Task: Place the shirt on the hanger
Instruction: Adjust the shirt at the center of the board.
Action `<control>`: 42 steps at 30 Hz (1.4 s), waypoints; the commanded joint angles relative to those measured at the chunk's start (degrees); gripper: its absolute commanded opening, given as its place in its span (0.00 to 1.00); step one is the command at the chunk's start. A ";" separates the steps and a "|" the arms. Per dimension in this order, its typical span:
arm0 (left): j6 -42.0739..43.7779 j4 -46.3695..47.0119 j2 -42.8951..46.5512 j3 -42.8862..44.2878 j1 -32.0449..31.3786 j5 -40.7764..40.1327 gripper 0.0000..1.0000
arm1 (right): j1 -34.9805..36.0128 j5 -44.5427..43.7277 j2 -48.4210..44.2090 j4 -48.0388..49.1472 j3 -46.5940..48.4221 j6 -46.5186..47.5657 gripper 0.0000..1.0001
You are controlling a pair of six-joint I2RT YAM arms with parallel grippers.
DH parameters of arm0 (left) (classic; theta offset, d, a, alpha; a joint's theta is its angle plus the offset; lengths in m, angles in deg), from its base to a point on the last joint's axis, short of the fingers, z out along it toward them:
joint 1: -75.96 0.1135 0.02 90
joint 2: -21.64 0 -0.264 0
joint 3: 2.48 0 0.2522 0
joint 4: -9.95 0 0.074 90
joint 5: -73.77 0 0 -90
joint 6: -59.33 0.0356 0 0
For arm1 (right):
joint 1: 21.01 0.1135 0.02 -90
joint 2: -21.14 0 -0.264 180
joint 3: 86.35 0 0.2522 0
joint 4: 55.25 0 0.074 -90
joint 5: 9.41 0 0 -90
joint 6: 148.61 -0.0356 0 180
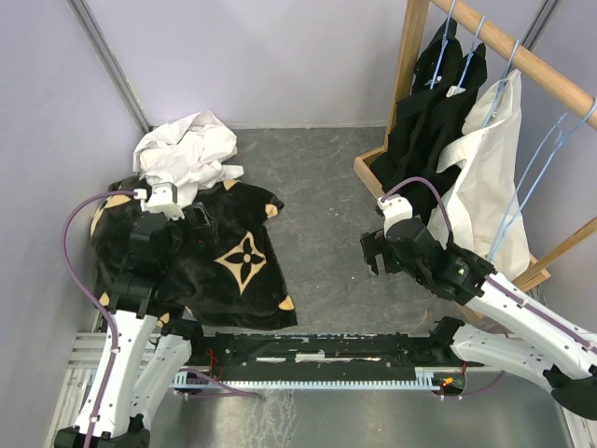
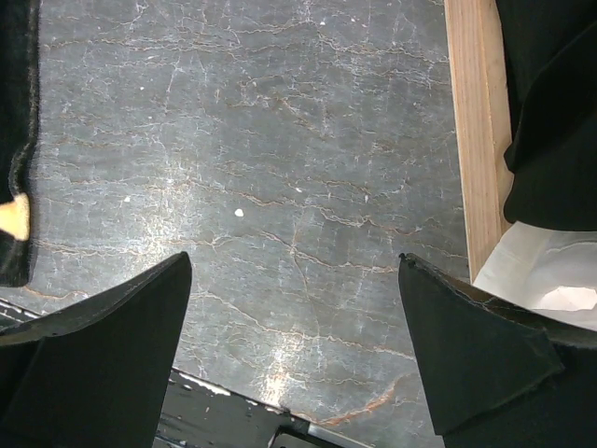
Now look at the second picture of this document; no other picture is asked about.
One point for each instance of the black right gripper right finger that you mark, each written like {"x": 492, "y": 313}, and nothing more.
{"x": 493, "y": 373}

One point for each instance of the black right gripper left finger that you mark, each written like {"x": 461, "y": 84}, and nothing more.
{"x": 95, "y": 373}

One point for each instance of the white hanging shirt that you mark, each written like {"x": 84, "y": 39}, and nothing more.
{"x": 552, "y": 273}

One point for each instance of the black hanging shirt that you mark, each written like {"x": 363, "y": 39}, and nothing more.
{"x": 550, "y": 51}

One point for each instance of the wooden clothes rack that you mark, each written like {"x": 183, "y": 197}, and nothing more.
{"x": 482, "y": 122}

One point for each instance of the black floral plush blanket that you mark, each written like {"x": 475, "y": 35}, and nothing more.
{"x": 19, "y": 133}

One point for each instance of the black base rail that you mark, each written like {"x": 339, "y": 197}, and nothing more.
{"x": 196, "y": 413}

